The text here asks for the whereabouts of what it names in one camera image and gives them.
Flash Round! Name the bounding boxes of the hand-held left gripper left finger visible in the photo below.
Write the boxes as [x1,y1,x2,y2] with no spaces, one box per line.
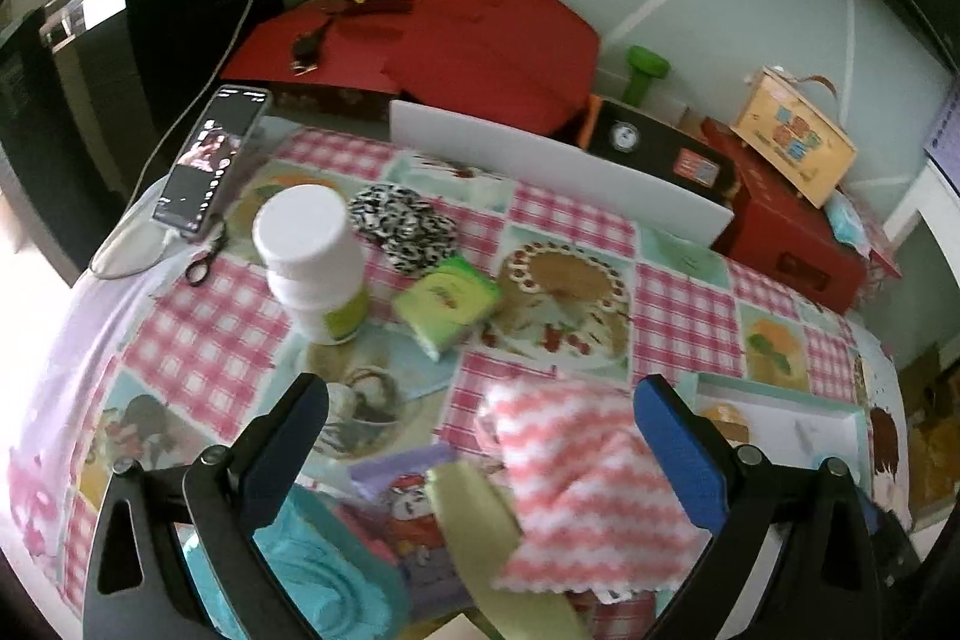
[82,372,331,640]

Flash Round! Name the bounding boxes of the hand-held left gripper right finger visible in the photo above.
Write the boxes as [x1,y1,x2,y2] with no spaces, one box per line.
[634,374,882,640]

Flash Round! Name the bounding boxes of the pink white wavy cloth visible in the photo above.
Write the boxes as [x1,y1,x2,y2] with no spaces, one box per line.
[476,377,695,600]

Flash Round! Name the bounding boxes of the teal rimmed tray box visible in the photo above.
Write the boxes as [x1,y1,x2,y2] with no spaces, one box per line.
[694,374,871,506]

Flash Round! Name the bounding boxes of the purple cartoon snack packet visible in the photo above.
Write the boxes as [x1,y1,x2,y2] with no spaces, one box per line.
[349,445,481,603]

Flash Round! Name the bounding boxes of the light green cloth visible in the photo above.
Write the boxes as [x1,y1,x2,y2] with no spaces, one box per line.
[426,460,590,640]

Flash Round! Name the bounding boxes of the round yellow cookie packet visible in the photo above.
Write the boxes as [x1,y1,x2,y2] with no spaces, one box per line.
[701,404,751,446]

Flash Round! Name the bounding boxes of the teal embossed box lid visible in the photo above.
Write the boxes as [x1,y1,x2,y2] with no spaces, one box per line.
[180,486,410,640]

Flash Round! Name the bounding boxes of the white bottle green label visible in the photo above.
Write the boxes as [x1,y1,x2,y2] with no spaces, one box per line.
[253,185,371,346]

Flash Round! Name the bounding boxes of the small black scissors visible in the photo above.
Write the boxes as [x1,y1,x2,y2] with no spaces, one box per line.
[185,222,228,287]

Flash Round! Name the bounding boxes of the green tissue packet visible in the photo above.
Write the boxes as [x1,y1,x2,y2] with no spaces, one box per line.
[391,257,502,360]

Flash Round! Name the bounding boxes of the dark red carton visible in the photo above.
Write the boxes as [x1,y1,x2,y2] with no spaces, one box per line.
[701,119,890,315]

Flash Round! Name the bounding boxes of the cardboard box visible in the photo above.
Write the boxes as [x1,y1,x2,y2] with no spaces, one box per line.
[898,346,960,528]

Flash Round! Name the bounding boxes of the leopard print scrunchie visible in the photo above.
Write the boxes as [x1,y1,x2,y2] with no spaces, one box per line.
[351,184,460,276]

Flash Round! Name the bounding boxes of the red patterned box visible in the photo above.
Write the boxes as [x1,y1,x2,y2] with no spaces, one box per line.
[862,248,905,311]

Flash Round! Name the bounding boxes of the light blue packet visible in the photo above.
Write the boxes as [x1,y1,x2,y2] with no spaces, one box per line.
[825,194,875,255]

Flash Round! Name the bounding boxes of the black smartphone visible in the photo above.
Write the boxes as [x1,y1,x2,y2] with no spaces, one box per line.
[154,85,269,234]

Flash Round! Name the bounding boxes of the long black box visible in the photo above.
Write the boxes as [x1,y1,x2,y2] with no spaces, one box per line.
[581,96,743,202]

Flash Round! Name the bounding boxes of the white board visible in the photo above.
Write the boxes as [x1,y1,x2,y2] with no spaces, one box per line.
[388,98,732,247]

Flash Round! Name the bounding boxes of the green dumbbell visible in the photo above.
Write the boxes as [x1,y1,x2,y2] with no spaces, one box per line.
[621,45,674,105]

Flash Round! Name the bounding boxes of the large red gift box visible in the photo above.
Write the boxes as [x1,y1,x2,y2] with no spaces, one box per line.
[221,0,601,142]

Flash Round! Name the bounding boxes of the wooden box with handle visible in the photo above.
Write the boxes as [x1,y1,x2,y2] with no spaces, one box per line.
[731,66,858,208]

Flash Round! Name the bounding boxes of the purple wall calendar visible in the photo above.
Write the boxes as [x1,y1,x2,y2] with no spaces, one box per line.
[926,85,960,191]

